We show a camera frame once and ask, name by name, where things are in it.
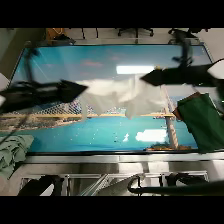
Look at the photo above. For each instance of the white T-shirt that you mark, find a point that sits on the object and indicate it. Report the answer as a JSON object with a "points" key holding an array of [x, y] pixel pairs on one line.
{"points": [[116, 91]]}

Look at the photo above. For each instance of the pale green garment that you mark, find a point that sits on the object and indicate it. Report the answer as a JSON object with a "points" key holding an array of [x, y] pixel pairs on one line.
{"points": [[13, 151]]}

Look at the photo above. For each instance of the black office chair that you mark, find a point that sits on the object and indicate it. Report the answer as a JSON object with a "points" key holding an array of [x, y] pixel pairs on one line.
{"points": [[135, 31], [183, 32]]}

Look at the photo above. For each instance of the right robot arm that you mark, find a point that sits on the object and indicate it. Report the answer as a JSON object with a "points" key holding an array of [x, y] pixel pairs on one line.
{"points": [[193, 76]]}

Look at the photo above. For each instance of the silver frame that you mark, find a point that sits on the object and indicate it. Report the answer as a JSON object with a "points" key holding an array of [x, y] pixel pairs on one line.
{"points": [[100, 163]]}

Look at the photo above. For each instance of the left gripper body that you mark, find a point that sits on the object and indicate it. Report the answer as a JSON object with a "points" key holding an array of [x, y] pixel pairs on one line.
{"points": [[70, 91]]}

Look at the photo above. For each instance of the dark green garment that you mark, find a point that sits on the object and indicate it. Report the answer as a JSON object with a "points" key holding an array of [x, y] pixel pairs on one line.
{"points": [[204, 123]]}

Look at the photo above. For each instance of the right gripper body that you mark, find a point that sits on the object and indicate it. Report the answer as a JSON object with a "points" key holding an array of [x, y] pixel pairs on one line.
{"points": [[156, 77]]}

